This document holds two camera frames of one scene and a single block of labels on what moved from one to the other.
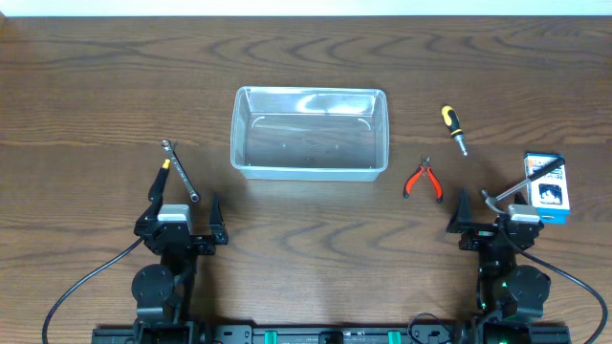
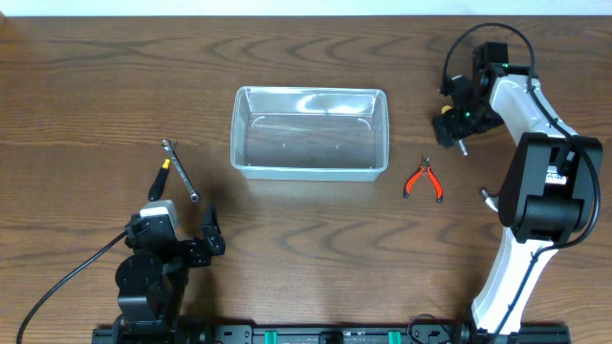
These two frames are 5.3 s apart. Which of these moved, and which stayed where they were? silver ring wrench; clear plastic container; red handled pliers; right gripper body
Moved: right gripper body
Stayed: red handled pliers; silver ring wrench; clear plastic container
